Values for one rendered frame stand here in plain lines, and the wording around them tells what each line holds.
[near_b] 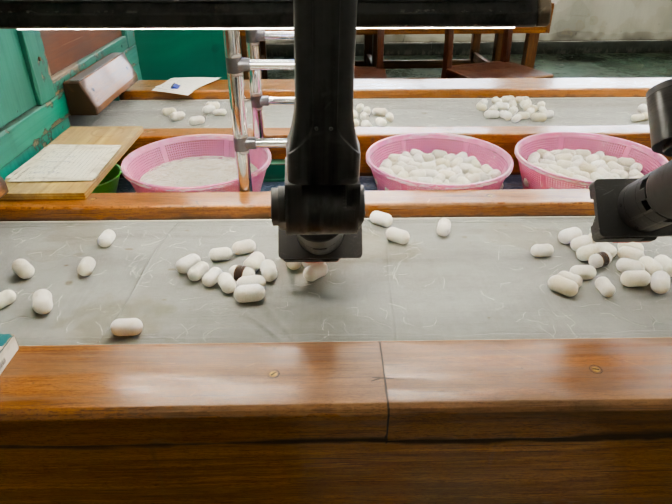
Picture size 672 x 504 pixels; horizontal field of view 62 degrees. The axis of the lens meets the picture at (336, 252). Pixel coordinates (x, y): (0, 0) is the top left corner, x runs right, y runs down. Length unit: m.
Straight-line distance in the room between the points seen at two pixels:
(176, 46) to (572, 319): 3.01
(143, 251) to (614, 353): 0.61
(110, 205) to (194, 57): 2.58
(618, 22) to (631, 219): 5.88
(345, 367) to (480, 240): 0.36
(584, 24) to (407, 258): 5.68
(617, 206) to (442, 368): 0.27
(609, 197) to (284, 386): 0.40
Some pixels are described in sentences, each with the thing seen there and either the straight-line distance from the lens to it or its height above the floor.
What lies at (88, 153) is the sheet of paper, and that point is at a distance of 1.12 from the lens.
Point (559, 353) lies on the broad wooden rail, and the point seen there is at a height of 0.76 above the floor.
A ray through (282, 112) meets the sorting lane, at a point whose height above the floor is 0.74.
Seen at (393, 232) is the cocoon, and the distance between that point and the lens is 0.80.
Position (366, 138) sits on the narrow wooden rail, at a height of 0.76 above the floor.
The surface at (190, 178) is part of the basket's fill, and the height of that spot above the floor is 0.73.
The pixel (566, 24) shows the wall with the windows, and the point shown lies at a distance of 6.29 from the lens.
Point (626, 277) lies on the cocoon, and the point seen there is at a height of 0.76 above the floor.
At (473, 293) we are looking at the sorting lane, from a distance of 0.72.
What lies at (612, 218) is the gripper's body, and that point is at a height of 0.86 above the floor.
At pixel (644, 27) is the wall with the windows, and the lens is 6.65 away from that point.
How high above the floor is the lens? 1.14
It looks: 31 degrees down
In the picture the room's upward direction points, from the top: straight up
